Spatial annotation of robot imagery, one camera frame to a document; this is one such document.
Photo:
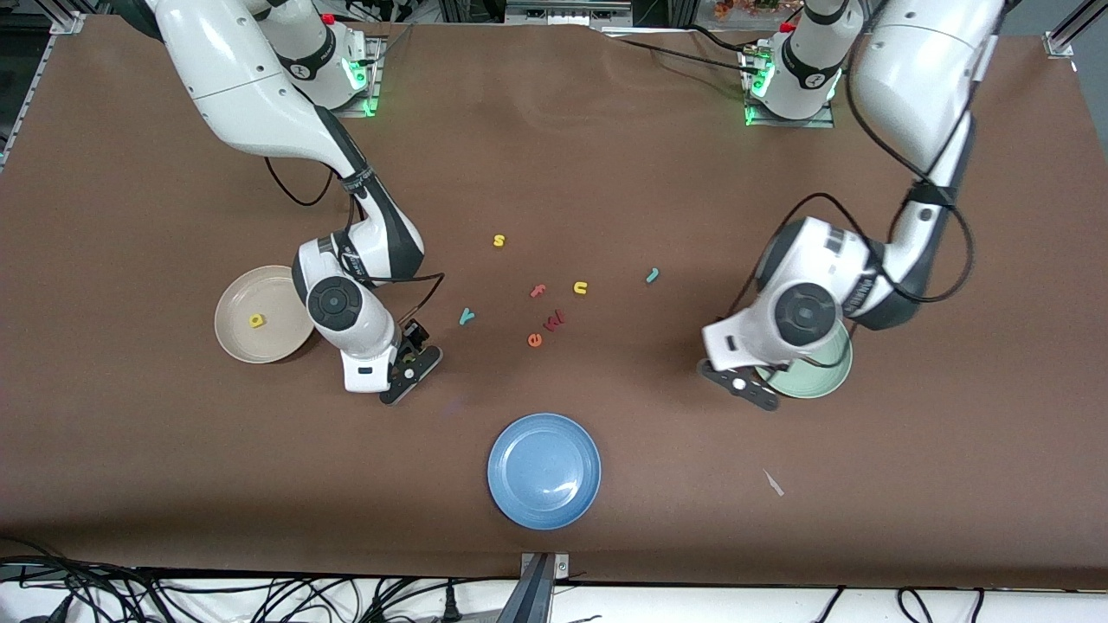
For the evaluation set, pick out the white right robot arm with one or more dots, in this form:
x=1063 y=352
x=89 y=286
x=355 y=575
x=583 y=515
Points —
x=242 y=78

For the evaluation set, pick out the black power plug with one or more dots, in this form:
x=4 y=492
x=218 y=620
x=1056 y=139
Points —
x=450 y=604

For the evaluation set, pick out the metal camera stand bracket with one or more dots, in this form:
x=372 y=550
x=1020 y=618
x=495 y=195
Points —
x=538 y=597

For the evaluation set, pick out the brown table cover sheet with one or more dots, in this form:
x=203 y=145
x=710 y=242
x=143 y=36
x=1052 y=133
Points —
x=554 y=173

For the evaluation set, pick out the aluminium frame profile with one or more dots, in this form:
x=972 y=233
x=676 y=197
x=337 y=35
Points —
x=1063 y=41
x=69 y=22

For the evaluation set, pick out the white paper scrap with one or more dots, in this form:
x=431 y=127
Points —
x=773 y=483

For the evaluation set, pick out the beige brown plate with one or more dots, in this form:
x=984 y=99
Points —
x=251 y=294

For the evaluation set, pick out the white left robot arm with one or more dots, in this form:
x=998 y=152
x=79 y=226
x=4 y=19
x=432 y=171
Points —
x=917 y=78

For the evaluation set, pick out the grey metal frame piece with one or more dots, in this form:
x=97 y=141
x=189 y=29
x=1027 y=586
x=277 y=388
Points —
x=563 y=13

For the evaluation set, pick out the light green plate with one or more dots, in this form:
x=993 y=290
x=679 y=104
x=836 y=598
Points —
x=822 y=381

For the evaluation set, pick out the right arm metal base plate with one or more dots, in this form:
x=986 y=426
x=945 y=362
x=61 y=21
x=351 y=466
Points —
x=375 y=82

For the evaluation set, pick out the blue plate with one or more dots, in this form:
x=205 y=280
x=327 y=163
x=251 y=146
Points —
x=544 y=472

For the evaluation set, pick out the dark red letter w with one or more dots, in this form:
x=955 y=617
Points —
x=556 y=321

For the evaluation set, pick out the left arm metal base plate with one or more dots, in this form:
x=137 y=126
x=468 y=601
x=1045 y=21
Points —
x=779 y=123

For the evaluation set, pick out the orange artificial flowers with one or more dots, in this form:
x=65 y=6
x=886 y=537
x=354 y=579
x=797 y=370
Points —
x=744 y=7

